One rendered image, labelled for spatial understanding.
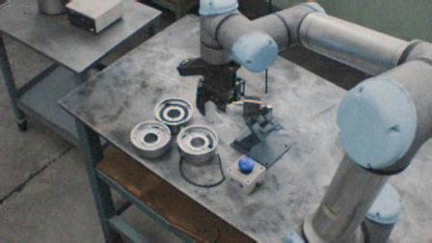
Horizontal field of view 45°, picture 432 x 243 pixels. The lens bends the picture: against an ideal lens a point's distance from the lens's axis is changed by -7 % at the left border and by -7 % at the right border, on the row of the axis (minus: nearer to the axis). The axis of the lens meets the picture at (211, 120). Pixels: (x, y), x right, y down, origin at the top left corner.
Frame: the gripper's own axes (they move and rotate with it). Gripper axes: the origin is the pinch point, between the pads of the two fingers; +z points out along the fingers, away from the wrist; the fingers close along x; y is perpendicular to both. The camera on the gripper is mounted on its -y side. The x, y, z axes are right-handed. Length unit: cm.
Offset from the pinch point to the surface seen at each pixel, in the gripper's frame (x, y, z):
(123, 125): -5.2, -26.9, 16.1
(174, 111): 6.7, -18.7, 14.2
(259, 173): 2.3, 14.0, 11.7
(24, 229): -27, -80, 96
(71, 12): 27, -92, 21
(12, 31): 9, -111, 28
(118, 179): -8, -31, 41
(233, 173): -1.8, 9.1, 11.7
